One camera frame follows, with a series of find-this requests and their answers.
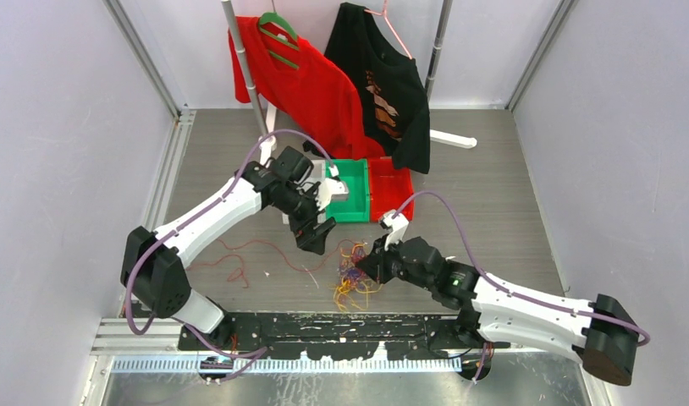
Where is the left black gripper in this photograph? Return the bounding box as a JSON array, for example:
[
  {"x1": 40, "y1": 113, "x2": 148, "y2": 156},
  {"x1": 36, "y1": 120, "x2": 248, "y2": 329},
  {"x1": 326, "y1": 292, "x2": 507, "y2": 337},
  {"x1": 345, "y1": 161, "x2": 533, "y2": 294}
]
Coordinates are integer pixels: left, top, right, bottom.
[{"x1": 272, "y1": 183, "x2": 335, "y2": 255}]

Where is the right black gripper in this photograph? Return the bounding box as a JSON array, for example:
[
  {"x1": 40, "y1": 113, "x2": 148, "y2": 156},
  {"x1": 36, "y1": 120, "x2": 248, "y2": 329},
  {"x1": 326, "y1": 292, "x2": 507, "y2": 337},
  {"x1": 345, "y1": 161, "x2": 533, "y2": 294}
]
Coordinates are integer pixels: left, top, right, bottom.
[{"x1": 356, "y1": 233, "x2": 434, "y2": 291}]

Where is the coloured cable pile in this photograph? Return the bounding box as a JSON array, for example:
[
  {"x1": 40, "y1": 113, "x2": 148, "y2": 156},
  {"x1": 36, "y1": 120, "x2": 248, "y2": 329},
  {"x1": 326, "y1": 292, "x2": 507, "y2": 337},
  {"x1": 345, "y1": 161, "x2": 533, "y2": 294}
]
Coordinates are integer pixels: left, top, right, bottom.
[{"x1": 331, "y1": 239, "x2": 385, "y2": 313}]

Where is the red cable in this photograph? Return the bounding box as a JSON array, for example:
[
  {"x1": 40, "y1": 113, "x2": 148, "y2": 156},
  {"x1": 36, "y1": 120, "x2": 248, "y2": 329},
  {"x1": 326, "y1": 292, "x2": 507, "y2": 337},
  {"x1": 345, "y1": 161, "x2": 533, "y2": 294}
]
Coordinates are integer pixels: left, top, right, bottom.
[{"x1": 185, "y1": 238, "x2": 323, "y2": 289}]

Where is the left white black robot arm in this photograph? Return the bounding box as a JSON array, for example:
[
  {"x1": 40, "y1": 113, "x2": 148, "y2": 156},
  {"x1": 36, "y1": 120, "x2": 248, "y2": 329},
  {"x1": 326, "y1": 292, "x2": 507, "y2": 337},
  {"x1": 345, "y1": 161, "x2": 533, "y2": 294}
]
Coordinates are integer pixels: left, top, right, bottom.
[{"x1": 120, "y1": 147, "x2": 349, "y2": 349}]

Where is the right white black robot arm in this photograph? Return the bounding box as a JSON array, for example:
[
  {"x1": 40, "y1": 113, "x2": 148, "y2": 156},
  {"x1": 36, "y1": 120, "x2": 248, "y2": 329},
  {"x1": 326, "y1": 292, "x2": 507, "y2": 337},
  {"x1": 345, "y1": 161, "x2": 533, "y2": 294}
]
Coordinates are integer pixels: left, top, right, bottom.
[{"x1": 355, "y1": 237, "x2": 642, "y2": 387}]

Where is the green plastic bin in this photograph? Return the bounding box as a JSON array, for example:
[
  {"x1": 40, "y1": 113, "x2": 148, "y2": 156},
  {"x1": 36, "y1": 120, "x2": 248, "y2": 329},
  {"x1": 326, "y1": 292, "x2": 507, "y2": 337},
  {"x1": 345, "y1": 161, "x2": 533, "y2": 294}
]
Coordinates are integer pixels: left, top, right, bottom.
[{"x1": 326, "y1": 159, "x2": 370, "y2": 223}]

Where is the red plastic bin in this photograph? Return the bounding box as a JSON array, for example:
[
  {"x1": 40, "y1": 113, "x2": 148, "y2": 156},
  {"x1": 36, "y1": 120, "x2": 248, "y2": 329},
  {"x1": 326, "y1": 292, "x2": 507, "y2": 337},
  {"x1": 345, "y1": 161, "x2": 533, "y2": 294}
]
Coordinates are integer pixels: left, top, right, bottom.
[{"x1": 367, "y1": 157, "x2": 414, "y2": 222}]

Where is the metal clothes rack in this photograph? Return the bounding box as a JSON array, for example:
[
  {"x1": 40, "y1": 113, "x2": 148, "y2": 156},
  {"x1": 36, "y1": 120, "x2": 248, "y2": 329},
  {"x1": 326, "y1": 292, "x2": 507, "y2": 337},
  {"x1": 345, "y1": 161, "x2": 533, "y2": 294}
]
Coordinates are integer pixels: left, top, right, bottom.
[{"x1": 221, "y1": 0, "x2": 477, "y2": 164}]

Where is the red t-shirt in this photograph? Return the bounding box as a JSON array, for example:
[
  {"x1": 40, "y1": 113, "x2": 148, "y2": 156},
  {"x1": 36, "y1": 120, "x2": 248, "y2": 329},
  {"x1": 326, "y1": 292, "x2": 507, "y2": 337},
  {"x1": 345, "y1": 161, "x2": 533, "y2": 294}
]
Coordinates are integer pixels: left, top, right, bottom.
[{"x1": 237, "y1": 16, "x2": 385, "y2": 160}]

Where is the black printed t-shirt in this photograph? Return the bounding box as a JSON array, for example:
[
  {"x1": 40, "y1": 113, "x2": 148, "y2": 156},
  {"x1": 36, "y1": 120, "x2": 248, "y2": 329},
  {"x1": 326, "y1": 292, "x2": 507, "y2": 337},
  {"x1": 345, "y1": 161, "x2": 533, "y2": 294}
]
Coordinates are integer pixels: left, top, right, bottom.
[{"x1": 324, "y1": 3, "x2": 430, "y2": 174}]

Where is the green clothes hanger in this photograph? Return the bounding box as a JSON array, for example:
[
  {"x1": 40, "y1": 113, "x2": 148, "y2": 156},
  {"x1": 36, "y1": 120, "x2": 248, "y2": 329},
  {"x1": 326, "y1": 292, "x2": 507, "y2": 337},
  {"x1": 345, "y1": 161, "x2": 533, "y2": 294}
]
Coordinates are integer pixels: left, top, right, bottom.
[{"x1": 257, "y1": 11, "x2": 300, "y2": 69}]

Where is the pink clothes hanger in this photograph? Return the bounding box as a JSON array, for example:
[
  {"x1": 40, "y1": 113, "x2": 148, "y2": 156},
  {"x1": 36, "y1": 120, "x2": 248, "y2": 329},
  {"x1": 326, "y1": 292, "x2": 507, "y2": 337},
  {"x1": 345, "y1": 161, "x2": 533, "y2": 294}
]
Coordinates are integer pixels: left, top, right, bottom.
[{"x1": 365, "y1": 0, "x2": 413, "y2": 60}]

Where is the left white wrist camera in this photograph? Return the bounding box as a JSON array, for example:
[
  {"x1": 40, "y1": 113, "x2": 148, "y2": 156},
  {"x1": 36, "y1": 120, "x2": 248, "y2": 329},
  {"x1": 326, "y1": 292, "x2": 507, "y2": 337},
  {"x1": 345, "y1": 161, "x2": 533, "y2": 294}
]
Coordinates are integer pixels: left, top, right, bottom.
[{"x1": 315, "y1": 161, "x2": 349, "y2": 211}]

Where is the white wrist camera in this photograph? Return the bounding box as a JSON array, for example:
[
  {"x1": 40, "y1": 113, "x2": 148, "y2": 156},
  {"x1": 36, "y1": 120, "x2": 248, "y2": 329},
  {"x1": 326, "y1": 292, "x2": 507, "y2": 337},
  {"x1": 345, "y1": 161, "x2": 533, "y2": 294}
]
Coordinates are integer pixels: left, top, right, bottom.
[
  {"x1": 315, "y1": 161, "x2": 349, "y2": 211},
  {"x1": 379, "y1": 210, "x2": 410, "y2": 250}
]

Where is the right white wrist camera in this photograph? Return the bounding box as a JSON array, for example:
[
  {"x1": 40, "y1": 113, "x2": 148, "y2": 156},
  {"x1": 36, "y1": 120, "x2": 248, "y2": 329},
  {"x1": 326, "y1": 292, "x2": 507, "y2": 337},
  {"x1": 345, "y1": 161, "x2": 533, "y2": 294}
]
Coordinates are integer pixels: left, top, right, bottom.
[{"x1": 379, "y1": 210, "x2": 410, "y2": 250}]

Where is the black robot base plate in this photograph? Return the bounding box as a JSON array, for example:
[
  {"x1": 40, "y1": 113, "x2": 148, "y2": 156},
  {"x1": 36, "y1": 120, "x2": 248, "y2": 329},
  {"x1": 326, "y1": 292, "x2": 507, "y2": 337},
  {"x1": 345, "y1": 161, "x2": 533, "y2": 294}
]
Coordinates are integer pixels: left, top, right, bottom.
[{"x1": 178, "y1": 311, "x2": 511, "y2": 363}]

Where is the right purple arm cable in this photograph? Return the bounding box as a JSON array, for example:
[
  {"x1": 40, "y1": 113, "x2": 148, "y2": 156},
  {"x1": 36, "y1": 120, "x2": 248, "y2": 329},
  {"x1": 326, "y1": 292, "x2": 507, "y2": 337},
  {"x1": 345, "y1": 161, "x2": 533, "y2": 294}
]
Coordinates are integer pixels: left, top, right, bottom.
[{"x1": 392, "y1": 189, "x2": 652, "y2": 385}]

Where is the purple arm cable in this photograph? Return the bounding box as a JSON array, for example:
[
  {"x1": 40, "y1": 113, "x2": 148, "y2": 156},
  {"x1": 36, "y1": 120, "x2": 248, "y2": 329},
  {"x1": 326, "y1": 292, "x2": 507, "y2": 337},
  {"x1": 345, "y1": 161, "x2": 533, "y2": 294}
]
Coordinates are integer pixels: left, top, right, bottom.
[
  {"x1": 123, "y1": 129, "x2": 337, "y2": 385},
  {"x1": 392, "y1": 189, "x2": 652, "y2": 385}
]

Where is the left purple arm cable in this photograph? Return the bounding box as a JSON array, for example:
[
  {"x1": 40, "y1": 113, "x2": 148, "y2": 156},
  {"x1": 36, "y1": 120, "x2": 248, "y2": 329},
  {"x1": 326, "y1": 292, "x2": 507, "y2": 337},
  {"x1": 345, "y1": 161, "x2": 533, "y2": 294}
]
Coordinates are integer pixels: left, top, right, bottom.
[{"x1": 123, "y1": 129, "x2": 337, "y2": 385}]

